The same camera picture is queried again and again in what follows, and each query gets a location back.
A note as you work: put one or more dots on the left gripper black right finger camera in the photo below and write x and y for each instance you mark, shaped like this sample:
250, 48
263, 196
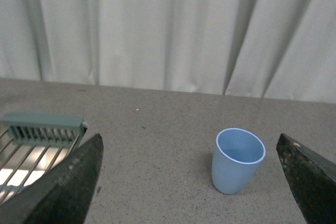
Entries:
311, 179

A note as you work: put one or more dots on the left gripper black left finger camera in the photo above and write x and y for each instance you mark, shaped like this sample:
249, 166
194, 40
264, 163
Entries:
63, 194

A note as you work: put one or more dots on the teal slotted plastic holder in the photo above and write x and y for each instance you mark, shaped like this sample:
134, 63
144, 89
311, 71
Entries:
43, 129

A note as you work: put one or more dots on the light blue plastic cup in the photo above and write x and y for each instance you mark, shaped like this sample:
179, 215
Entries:
237, 155

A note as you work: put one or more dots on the white pleated curtain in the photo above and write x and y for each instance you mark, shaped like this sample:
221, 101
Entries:
282, 49

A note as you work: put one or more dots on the metal wire dish rack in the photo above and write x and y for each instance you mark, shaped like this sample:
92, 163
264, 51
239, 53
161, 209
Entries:
21, 165

